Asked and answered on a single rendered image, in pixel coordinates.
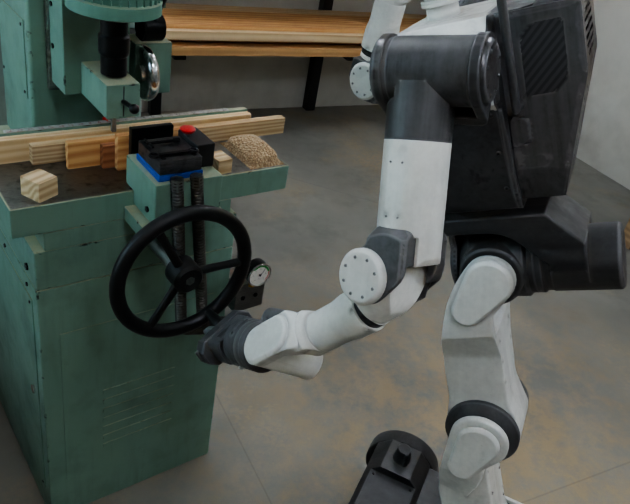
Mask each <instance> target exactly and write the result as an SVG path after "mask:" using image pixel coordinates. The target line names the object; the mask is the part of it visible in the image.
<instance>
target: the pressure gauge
mask: <svg viewBox="0 0 630 504"><path fill-rule="evenodd" d="M265 268H266V269H265ZM263 271H264V272H263ZM262 272H263V273H262ZM259 274H262V275H261V276H259ZM270 275H271V267H270V266H269V265H268V264H267V263H266V262H265V261H264V260H263V259H261V258H255V259H253V260H251V263H250V268H249V271H248V274H247V277H246V280H247V281H248V283H249V285H248V286H249V287H251V288H253V287H257V286H261V285H263V284H264V283H265V282H266V281H267V280H268V279H269V278H270Z"/></svg>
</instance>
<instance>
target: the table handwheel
mask: <svg viewBox="0 0 630 504"><path fill-rule="evenodd" d="M201 220H204V221H212V222H216V223H219V224H221V225H223V226H224V227H226V228H227V229H228V230H229V231H230V232H231V233H232V235H233V237H234V238H235V241H236V244H237V258H234V259H230V260H226V261H222V262H217V263H212V264H207V265H201V266H198V265H197V263H196V262H195V261H194V260H193V259H192V258H191V257H190V256H187V255H180V254H179V253H178V251H177V250H176V249H175V248H174V247H173V246H172V245H171V243H170V242H169V240H168V238H167V236H166V235H165V233H164V232H165V231H167V230H169V229H171V228H173V227H175V226H178V225H180V224H183V223H187V222H191V221H201ZM155 238H157V240H155V241H153V240H154V239H155ZM147 245H148V246H149V247H150V248H151V250H152V251H153V252H154V253H155V254H156V256H157V257H158V258H159V259H160V260H161V262H162V263H163V264H164V265H165V267H166V269H165V276H166V278H167V279H168V280H169V282H170V283H171V284H172V285H171V286H170V288H169V290H168V291H167V293H166V294H165V296H164V298H163V299H162V301H161V303H160V304H159V306H158V307H157V309H156V310H155V312H154V313H153V315H152V316H151V317H150V319H149V320H148V322H147V321H144V320H142V319H140V318H138V317H137V316H136V315H135V314H133V312H132V311H131V310H130V308H129V306H128V304H127V301H126V296H125V286H126V280H127V277H128V274H129V271H130V269H131V267H132V265H133V263H134V262H135V260H136V259H137V257H138V256H139V254H140V253H141V252H142V251H143V250H144V248H145V247H146V246H147ZM251 255H252V248H251V241H250V237H249V234H248V232H247V230H246V228H245V226H244V225H243V223H242V222H241V221H240V220H239V219H238V218H237V217H236V216H235V215H233V214H232V213H230V212H229V211H227V210H224V209H222V208H219V207H215V206H210V205H192V206H186V207H182V208H178V209H175V210H172V211H170V212H167V213H165V214H163V215H161V216H159V217H157V218H156V219H154V220H152V221H151V222H149V223H148V224H147V225H145V226H144V227H143V228H142V229H140V230H139V231H138V232H137V233H136V234H135V235H134V236H133V237H132V238H131V239H130V240H129V242H128V243H127V244H126V245H125V247H124V248H123V250H122V251H121V253H120V254H119V256H118V258H117V260H116V262H115V264H114V267H113V270H112V273H111V277H110V282H109V300H110V304H111V307H112V310H113V312H114V314H115V316H116V318H117V319H118V320H119V321H120V322H121V324H122V325H123V326H125V327H126V328H127V329H129V330H130V331H132V332H134V333H136V334H139V335H142V336H145V337H151V338H167V337H173V336H178V335H182V334H185V333H188V332H190V331H193V330H195V329H197V328H199V327H201V326H203V325H204V324H206V323H208V322H209V320H208V319H207V317H206V315H205V311H206V310H207V309H212V310H213V311H214V312H216V313H217V314H220V313H221V312H222V311H223V310H224V309H225V308H226V307H227V306H228V305H229V304H230V303H231V301H232V300H233V299H234V298H235V296H236V295H237V293H238V292H239V290H240V289H241V287H242V285H243V283H244V281H245V279H246V277H247V274H248V271H249V268H250V263H251ZM232 267H235V269H234V272H233V274H232V276H231V278H230V280H229V282H228V283H227V285H226V286H225V288H224V289H223V291H222V292H221V293H220V294H219V295H218V296H217V297H216V298H215V299H214V300H213V301H212V302H211V303H210V304H209V305H208V306H206V307H205V308H203V309H202V310H201V311H199V312H197V313H196V314H194V315H192V316H190V317H187V318H185V319H182V320H179V321H176V322H171V323H158V321H159V320H160V318H161V317H162V315H163V313H164V312H165V310H166V309H167V307H168V306H169V304H170V303H171V301H172V300H173V298H174V297H175V296H176V294H177V293H178V292H181V293H187V292H190V291H192V290H194V289H196V288H197V287H198V286H199V284H200V283H201V281H202V279H203V274H206V273H210V272H214V271H218V270H222V269H227V268H232Z"/></svg>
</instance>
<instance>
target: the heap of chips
mask: <svg viewBox="0 0 630 504"><path fill-rule="evenodd" d="M220 144H221V145H223V146H224V147H225V148H226V149H227V150H228V151H230V152H231V153H232V154H233V155H234V156H235V157H237V158H238V159H239V160H240V161H241V162H242V163H244V164H245V165H246V166H247V167H248V168H250V169H251V170H252V169H259V168H265V167H271V166H277V165H283V164H284V163H283V162H282V161H281V160H279V159H278V157H277V154H276V152H275V151H274V149H272V148H271V147H270V146H269V145H268V144H267V143H266V142H265V141H263V140H262V139H261V138H259V137H258V136H256V135H254V134H243V135H236V136H232V137H230V138H229V140H228V141H227V142H221V143H220Z"/></svg>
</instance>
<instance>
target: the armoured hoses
mask: <svg viewBox="0 0 630 504"><path fill-rule="evenodd" d="M190 180H191V182H190V183H191V185H190V186H191V198H192V199H191V201H192V203H191V204H192V205H204V196H203V195H204V193H203V192H204V190H203V188H204V176H203V174H202V173H199V172H194V173H192V174H190ZM170 183H171V185H170V186H171V193H172V194H171V196H172V197H171V199H172V200H171V202H172V203H171V205H172V206H171V208H172V209H171V211H172V210H175V209H178V208H182V207H184V178H183V177H182V176H178V175H175V176H172V177H170ZM192 227H193V229H192V230H193V247H194V248H193V250H194V261H195V262H196V263H197V265H198V266H201V265H206V248H205V246H206V245H205V221H204V220H201V221H192ZM172 240H173V242H172V243H173V245H172V246H173V247H174V248H175V249H176V250H177V251H178V253H179V254H180V255H185V223H183V224H180V225H178V226H175V227H173V228H172ZM206 276H207V274H203V279H202V281H201V283H200V284H199V286H198V287H197V288H196V289H195V292H196V293H195V295H196V313H197V312H199V311H201V310H202V309H203V308H205V307H206V306H208V305H207V303H208V302H207V277H206ZM174 298H175V299H174V300H175V302H174V303H175V322H176V321H179V320H182V319H185V318H187V306H186V305H187V303H186V302H187V301H186V299H187V298H186V293H181V292H178V293H177V294H176V296H175V297H174ZM208 326H212V325H211V324H210V322H208V323H206V324H204V325H203V326H201V327H199V328H197V329H195V330H193V331H190V332H188V333H185V334H184V335H202V334H203V335H204V332H203V330H205V329H206V328H207V327H208Z"/></svg>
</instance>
